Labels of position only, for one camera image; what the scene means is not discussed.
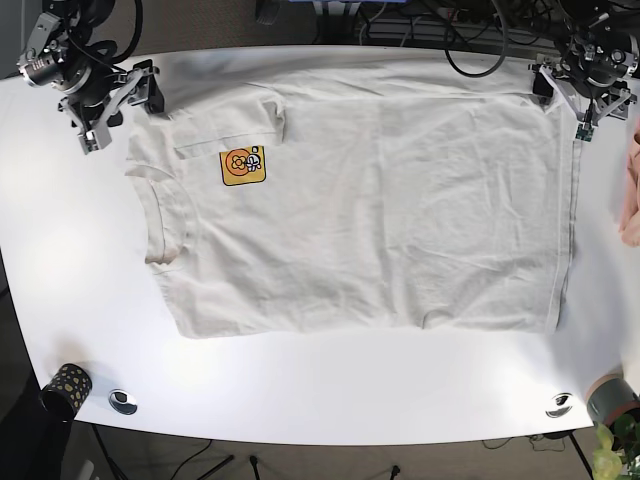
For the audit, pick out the black dotted cup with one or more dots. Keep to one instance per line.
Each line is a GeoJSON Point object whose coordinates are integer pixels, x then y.
{"type": "Point", "coordinates": [67, 391]}

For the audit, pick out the silver table grommet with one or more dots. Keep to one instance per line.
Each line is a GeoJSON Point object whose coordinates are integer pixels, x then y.
{"type": "Point", "coordinates": [122, 402]}
{"type": "Point", "coordinates": [559, 405]}

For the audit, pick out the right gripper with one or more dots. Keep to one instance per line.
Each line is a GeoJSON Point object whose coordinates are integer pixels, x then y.
{"type": "Point", "coordinates": [95, 107]}

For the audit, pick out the white graphic print T-shirt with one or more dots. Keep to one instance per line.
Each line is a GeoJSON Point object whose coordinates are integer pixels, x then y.
{"type": "Point", "coordinates": [320, 200]}

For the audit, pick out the green potted plant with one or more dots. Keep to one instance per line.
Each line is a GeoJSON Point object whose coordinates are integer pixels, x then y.
{"type": "Point", "coordinates": [617, 456]}

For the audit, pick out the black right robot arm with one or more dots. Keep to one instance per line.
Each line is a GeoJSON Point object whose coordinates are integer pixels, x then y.
{"type": "Point", "coordinates": [59, 53]}

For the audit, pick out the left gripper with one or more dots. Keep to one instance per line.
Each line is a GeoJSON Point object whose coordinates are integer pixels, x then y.
{"type": "Point", "coordinates": [590, 104]}

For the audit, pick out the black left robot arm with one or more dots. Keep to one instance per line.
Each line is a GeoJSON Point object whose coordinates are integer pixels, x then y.
{"type": "Point", "coordinates": [597, 51]}

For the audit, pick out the grey plant pot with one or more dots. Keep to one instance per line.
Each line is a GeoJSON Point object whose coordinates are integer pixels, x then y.
{"type": "Point", "coordinates": [609, 398]}

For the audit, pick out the left silver table grommet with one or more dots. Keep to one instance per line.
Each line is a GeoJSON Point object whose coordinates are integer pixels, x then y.
{"type": "Point", "coordinates": [122, 402]}

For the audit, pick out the right silver table grommet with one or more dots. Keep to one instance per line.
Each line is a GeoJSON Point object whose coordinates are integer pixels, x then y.
{"type": "Point", "coordinates": [559, 405]}

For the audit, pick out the salmon pink T-shirt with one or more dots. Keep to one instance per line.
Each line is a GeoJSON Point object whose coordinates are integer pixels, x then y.
{"type": "Point", "coordinates": [629, 217]}

